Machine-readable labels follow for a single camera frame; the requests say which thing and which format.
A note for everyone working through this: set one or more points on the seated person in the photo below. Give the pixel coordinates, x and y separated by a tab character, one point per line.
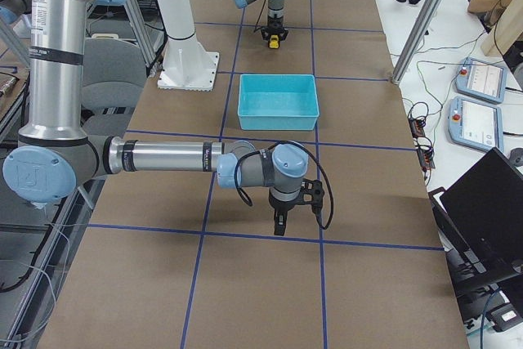
500	1

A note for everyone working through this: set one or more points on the teach pendant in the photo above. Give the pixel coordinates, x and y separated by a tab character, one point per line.
481	80
475	124

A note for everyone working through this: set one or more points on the turquoise plastic bin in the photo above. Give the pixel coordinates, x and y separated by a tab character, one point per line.
277	102

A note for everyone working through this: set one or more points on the teach pendant far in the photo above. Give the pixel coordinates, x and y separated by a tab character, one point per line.
481	80

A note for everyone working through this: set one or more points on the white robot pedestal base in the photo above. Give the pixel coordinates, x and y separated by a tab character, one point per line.
186	63

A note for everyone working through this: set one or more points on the grey office chair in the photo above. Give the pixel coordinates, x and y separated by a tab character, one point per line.
114	75

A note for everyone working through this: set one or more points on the black laptop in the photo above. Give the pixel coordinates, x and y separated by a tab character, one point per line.
481	216

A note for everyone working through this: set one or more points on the aluminium frame post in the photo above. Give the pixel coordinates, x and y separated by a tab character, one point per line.
420	26

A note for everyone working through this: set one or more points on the teach pendant near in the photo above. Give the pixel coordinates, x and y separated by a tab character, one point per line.
475	124

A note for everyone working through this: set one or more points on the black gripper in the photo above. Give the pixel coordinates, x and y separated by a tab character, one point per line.
274	23
281	205

